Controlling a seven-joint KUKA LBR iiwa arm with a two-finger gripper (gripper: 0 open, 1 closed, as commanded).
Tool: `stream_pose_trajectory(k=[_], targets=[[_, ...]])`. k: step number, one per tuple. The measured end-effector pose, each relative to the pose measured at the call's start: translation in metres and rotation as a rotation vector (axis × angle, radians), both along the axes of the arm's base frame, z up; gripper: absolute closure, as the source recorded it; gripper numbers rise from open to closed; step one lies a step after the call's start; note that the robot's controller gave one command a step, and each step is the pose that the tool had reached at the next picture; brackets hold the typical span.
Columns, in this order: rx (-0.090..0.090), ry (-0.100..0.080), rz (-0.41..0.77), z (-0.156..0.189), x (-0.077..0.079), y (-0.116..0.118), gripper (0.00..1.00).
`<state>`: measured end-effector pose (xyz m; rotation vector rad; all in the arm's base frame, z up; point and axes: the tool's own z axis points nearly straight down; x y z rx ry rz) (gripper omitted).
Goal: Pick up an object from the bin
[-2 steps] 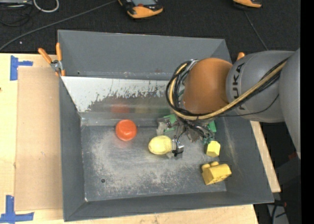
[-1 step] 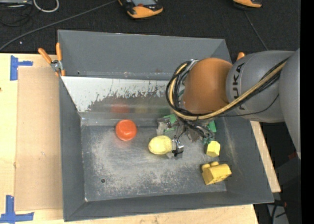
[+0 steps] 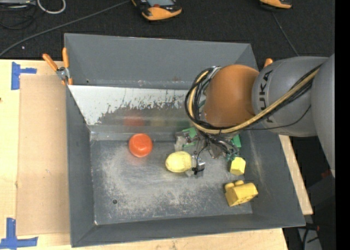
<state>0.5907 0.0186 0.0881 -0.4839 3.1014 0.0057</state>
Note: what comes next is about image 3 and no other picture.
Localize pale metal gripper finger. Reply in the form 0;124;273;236
185;154;206;178
174;130;195;152

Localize yellow toy lemon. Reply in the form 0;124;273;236
165;150;193;173

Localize small yellow hexagonal block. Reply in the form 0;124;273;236
229;156;247;176

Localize orange-red toy tomato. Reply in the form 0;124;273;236
128;133;154;158

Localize yellow toy block with studs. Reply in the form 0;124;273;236
224;179;259;207

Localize grey metal bin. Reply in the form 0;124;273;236
63;32;307;248

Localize brown cardboard board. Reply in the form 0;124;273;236
15;74;71;236

